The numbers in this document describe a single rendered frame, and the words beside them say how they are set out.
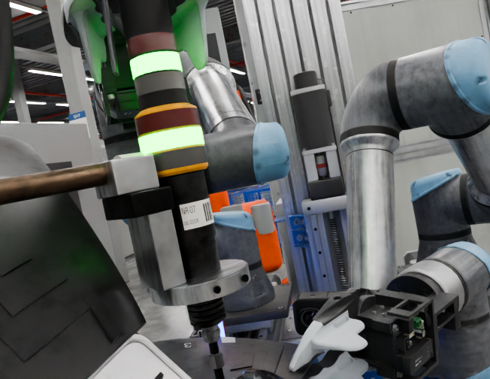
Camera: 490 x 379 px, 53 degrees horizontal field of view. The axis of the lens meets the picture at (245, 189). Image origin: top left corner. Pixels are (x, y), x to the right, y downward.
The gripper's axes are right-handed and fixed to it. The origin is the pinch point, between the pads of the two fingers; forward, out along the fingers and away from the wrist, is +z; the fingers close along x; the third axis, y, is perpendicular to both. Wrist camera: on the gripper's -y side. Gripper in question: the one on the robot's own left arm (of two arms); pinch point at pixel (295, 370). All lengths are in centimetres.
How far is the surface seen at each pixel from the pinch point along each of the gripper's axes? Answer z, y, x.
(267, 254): -267, -268, 93
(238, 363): 2.5, -5.1, -0.3
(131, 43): 12.9, 1.1, -29.2
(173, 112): 12.1, 3.4, -24.4
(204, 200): 10.9, 3.8, -18.4
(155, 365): 16.8, 4.3, -9.4
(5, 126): -112, -401, -47
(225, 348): -1.1, -11.2, 1.2
